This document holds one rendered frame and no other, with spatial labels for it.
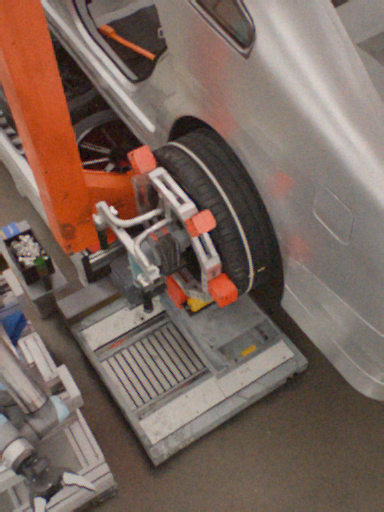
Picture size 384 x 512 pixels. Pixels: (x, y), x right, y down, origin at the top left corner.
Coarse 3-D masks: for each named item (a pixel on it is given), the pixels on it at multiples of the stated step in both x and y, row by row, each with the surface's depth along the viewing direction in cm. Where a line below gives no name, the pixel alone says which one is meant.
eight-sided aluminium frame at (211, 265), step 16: (144, 176) 270; (160, 176) 264; (144, 192) 295; (160, 192) 263; (176, 192) 260; (144, 208) 300; (176, 208) 255; (192, 208) 255; (144, 224) 302; (192, 240) 257; (208, 240) 258; (208, 256) 260; (176, 272) 300; (208, 272) 261; (192, 288) 290
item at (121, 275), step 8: (120, 256) 333; (112, 264) 331; (120, 264) 329; (128, 264) 330; (160, 264) 332; (112, 272) 331; (120, 272) 327; (128, 272) 327; (112, 280) 337; (120, 280) 327; (128, 280) 324; (120, 288) 330; (128, 288) 324; (136, 288) 327; (160, 288) 359; (128, 296) 331; (136, 296) 331; (152, 296) 357; (128, 304) 355; (136, 304) 354
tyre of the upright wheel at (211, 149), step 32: (160, 160) 272; (192, 160) 260; (224, 160) 260; (192, 192) 258; (224, 192) 255; (256, 192) 258; (224, 224) 253; (256, 224) 259; (224, 256) 261; (256, 256) 263
